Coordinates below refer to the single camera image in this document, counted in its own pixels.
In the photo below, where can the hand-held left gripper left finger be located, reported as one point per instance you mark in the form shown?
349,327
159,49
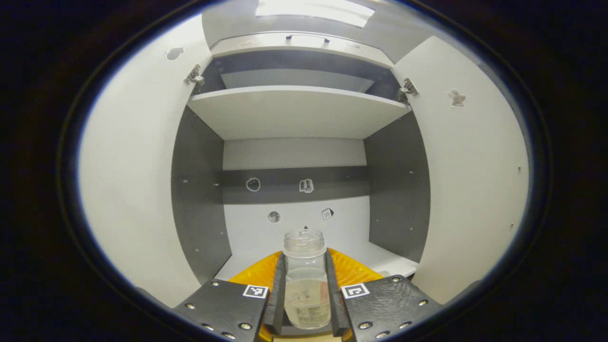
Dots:
278,299

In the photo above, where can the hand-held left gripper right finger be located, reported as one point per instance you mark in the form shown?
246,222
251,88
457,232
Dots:
334,304

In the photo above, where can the clear glass bottle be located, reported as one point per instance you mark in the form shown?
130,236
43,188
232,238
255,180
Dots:
306,285

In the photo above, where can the grey door with paired stickers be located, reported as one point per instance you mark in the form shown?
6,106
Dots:
475,190

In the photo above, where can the grey door with checkered sticker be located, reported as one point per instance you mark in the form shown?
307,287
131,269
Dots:
133,166

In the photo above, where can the white cabinet shelf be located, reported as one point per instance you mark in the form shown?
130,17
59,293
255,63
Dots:
389,261
294,111

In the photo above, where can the grey cabinet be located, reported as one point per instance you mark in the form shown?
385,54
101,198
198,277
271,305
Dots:
294,152

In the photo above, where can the metal door hinge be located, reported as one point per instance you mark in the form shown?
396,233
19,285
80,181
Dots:
407,89
194,76

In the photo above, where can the long ceiling light panel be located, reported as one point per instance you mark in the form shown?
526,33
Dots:
313,9

